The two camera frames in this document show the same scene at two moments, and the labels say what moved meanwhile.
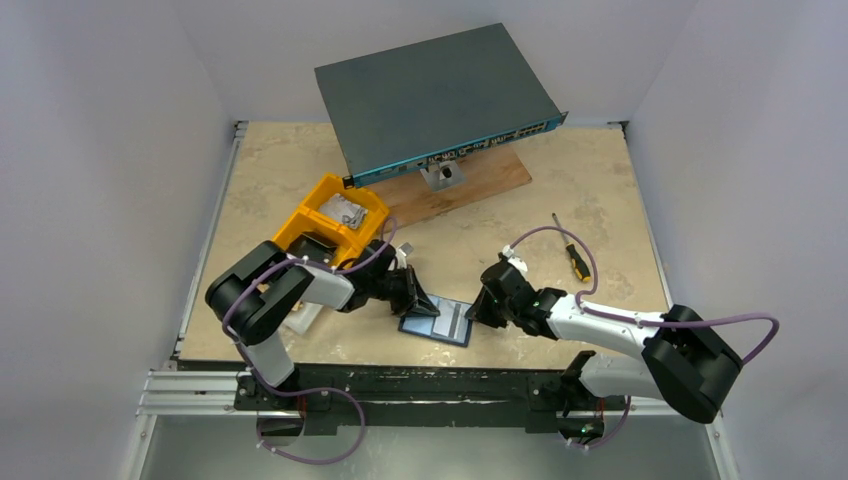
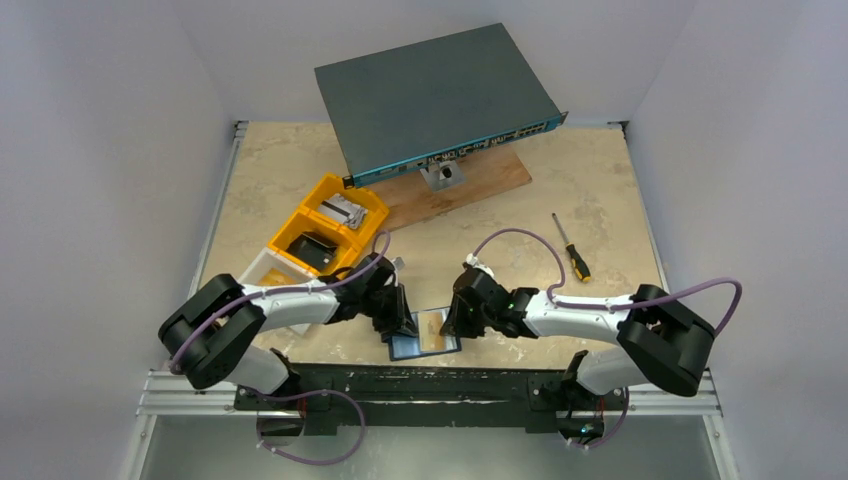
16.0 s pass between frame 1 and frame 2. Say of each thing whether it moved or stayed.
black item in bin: stayed
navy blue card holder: moved
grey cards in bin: stayed
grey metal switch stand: stayed
